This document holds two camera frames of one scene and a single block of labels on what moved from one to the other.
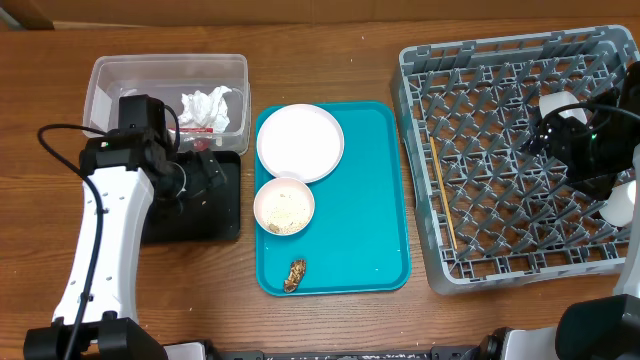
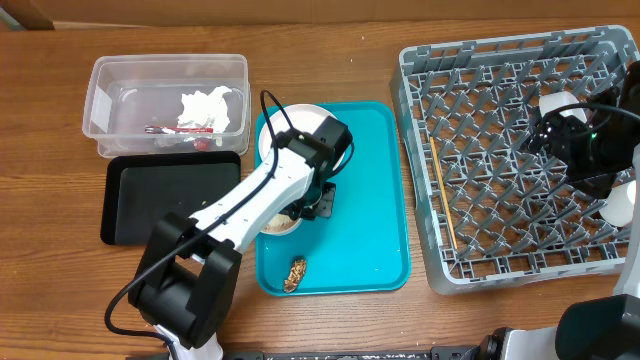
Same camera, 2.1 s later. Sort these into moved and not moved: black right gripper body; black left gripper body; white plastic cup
Moved: black left gripper body
Not moved: white plastic cup; black right gripper body
